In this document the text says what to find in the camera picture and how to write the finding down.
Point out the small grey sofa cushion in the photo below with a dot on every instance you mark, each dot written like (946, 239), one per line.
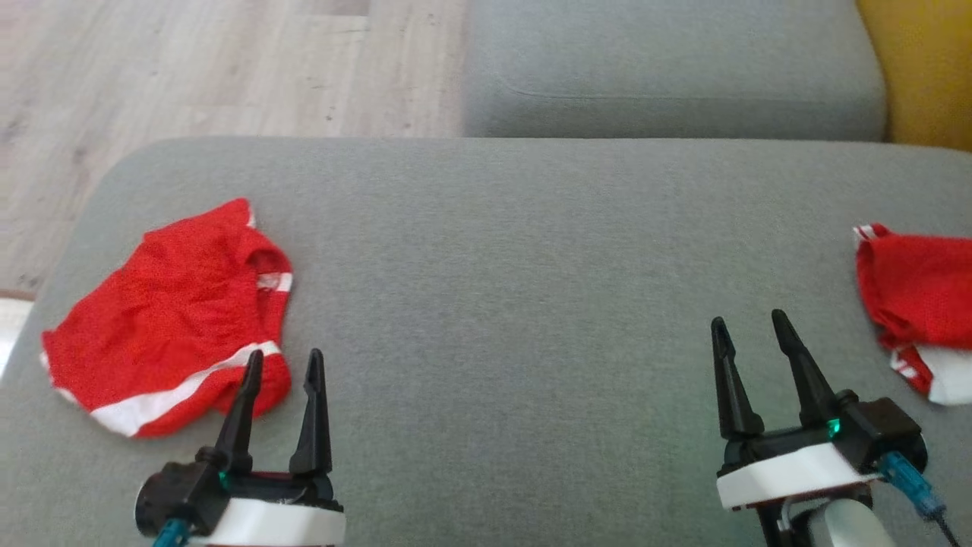
(668, 61)

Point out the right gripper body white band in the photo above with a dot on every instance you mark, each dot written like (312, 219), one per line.
(790, 471)

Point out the large grey sofa seat cushion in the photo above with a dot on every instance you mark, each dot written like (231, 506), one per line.
(493, 304)

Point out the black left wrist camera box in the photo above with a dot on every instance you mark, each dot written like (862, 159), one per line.
(178, 494)

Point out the red shorts with white band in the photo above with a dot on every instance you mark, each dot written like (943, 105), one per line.
(167, 319)

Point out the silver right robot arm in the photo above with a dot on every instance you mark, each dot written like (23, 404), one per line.
(850, 528)

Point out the red basketball jersey with number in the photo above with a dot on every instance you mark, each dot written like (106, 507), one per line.
(919, 289)

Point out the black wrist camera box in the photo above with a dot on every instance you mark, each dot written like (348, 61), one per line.
(178, 494)
(885, 433)

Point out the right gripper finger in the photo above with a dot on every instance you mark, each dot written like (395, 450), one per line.
(809, 384)
(733, 395)

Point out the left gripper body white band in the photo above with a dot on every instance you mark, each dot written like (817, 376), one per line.
(281, 524)

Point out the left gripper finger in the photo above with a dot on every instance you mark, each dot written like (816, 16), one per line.
(241, 425)
(315, 425)

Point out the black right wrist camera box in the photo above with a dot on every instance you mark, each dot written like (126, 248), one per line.
(885, 433)

